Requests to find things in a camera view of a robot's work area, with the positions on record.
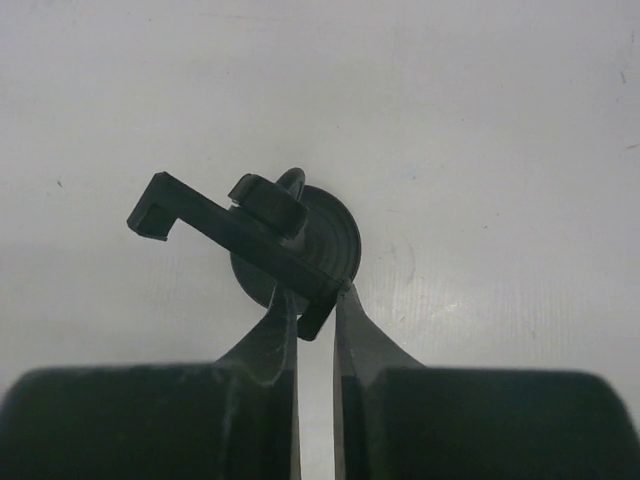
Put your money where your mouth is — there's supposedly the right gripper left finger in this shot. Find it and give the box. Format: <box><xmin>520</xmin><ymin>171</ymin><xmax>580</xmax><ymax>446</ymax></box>
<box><xmin>1</xmin><ymin>288</ymin><xmax>300</xmax><ymax>479</ymax></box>

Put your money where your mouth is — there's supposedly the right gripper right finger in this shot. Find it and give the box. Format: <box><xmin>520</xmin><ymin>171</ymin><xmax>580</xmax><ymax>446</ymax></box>
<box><xmin>334</xmin><ymin>287</ymin><xmax>639</xmax><ymax>479</ymax></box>

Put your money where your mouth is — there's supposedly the black clamp phone stand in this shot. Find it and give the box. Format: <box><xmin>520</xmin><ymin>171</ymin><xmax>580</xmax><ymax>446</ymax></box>
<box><xmin>127</xmin><ymin>168</ymin><xmax>362</xmax><ymax>341</ymax></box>

